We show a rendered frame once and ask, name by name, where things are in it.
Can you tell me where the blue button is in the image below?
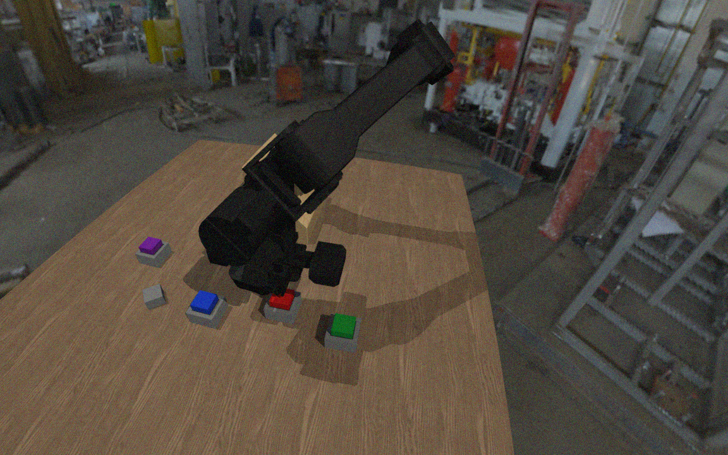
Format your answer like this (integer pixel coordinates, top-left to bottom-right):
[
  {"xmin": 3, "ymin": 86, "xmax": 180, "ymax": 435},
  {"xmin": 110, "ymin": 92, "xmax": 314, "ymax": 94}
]
[{"xmin": 186, "ymin": 290, "xmax": 228, "ymax": 329}]

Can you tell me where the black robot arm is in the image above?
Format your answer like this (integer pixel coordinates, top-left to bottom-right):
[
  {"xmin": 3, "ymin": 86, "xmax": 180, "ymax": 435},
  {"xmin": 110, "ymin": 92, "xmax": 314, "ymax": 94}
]
[{"xmin": 198, "ymin": 19, "xmax": 455, "ymax": 296}]

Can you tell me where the green button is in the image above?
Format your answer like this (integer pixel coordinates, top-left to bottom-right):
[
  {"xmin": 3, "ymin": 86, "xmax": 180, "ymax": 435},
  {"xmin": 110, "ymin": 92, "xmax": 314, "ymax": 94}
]
[{"xmin": 324, "ymin": 313, "xmax": 361, "ymax": 353}]

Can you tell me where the red button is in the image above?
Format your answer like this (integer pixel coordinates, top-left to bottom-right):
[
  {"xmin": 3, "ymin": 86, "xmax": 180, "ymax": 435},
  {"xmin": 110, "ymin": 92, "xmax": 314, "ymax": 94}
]
[{"xmin": 264, "ymin": 288, "xmax": 302, "ymax": 325}]

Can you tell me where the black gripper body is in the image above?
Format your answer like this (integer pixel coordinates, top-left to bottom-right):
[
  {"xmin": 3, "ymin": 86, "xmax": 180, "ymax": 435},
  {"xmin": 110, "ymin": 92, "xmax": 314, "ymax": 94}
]
[{"xmin": 266, "ymin": 218, "xmax": 346, "ymax": 287}]

